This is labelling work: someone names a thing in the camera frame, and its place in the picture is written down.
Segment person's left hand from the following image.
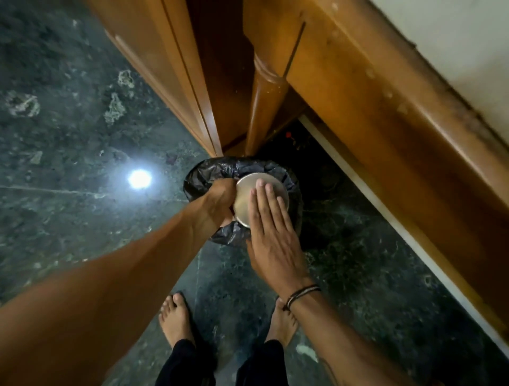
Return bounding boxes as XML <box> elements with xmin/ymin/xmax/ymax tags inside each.
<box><xmin>198</xmin><ymin>178</ymin><xmax>239</xmax><ymax>235</ymax></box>

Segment person's right hand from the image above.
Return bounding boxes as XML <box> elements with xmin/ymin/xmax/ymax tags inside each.
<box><xmin>245</xmin><ymin>178</ymin><xmax>315</xmax><ymax>297</ymax></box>

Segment round steel ashtray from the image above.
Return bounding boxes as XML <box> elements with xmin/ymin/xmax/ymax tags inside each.
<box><xmin>232</xmin><ymin>172</ymin><xmax>290</xmax><ymax>230</ymax></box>

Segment bin with black bag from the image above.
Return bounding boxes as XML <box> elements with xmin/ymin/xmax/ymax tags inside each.
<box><xmin>182</xmin><ymin>156</ymin><xmax>305</xmax><ymax>249</ymax></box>

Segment person's right forearm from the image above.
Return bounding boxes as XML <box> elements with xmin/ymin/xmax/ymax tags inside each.
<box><xmin>287</xmin><ymin>288</ymin><xmax>418</xmax><ymax>386</ymax></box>

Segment person's left forearm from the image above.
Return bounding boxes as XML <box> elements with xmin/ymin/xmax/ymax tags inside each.
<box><xmin>0</xmin><ymin>198</ymin><xmax>223</xmax><ymax>386</ymax></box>

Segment person's right foot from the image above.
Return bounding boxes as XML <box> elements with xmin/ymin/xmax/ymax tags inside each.
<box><xmin>264</xmin><ymin>298</ymin><xmax>299</xmax><ymax>349</ymax></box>

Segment person's foot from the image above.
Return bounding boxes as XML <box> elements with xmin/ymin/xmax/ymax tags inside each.
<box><xmin>264</xmin><ymin>298</ymin><xmax>299</xmax><ymax>349</ymax></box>
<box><xmin>159</xmin><ymin>293</ymin><xmax>196</xmax><ymax>349</ymax></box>

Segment person's left foot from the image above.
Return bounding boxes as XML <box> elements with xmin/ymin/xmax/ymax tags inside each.
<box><xmin>159</xmin><ymin>293</ymin><xmax>196</xmax><ymax>349</ymax></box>

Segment brown wooden cabinet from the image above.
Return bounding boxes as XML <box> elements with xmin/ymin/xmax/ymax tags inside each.
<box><xmin>85</xmin><ymin>0</ymin><xmax>223</xmax><ymax>158</ymax></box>

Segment black trousers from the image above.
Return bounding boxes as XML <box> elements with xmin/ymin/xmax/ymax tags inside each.
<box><xmin>155</xmin><ymin>338</ymin><xmax>289</xmax><ymax>386</ymax></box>

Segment black cord wristband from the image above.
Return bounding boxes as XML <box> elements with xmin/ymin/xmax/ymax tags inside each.
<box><xmin>283</xmin><ymin>284</ymin><xmax>322</xmax><ymax>312</ymax></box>

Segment wooden bed frame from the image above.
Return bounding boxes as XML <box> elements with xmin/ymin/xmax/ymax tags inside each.
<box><xmin>242</xmin><ymin>0</ymin><xmax>509</xmax><ymax>347</ymax></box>

